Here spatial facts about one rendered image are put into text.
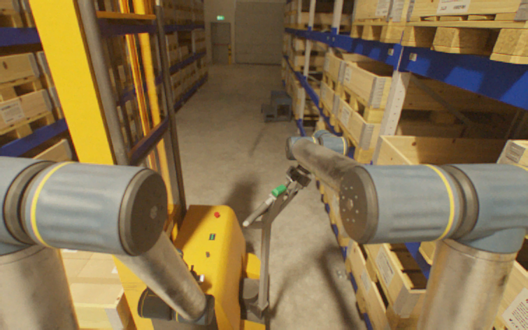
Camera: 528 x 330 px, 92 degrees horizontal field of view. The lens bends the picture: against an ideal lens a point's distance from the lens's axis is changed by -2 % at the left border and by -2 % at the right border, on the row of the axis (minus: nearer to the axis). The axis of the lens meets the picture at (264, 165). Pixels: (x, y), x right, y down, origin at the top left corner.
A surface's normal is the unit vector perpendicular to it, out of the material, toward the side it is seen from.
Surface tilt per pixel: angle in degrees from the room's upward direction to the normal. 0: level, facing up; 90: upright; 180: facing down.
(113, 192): 34
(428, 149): 90
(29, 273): 85
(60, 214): 62
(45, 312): 85
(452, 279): 85
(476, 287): 79
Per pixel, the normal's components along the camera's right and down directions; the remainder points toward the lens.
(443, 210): 0.09, 0.05
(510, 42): -1.00, -0.03
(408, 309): 0.00, 0.47
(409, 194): 0.08, -0.31
